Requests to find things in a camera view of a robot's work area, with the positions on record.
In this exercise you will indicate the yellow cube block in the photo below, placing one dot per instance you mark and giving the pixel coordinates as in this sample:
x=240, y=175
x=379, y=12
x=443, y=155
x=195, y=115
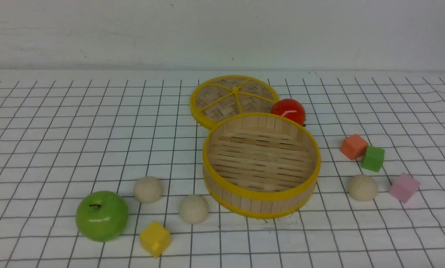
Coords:
x=155, y=239

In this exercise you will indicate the red tomato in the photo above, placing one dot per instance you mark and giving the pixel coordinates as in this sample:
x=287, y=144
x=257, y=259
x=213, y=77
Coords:
x=290, y=109

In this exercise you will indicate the orange cube block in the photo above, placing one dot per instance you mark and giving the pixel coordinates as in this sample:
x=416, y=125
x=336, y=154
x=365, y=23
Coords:
x=354, y=146

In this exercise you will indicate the bamboo steamer tray yellow rim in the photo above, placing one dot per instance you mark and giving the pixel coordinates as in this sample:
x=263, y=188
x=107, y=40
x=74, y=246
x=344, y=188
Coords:
x=260, y=165

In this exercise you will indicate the pink cube block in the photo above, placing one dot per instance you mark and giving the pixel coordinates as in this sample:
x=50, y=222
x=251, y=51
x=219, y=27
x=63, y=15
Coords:
x=404, y=187

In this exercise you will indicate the bamboo steamer lid yellow rim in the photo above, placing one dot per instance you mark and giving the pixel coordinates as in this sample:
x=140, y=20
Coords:
x=220, y=98

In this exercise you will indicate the green cube block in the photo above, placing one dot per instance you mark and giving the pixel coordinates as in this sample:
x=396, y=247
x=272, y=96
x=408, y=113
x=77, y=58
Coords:
x=373, y=158

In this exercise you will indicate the beige bun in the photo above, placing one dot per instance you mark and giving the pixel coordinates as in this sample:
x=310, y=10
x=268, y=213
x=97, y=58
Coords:
x=362, y=188
x=194, y=209
x=148, y=189

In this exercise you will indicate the green apple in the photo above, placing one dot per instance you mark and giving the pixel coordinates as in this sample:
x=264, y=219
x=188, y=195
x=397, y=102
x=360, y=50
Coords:
x=102, y=216

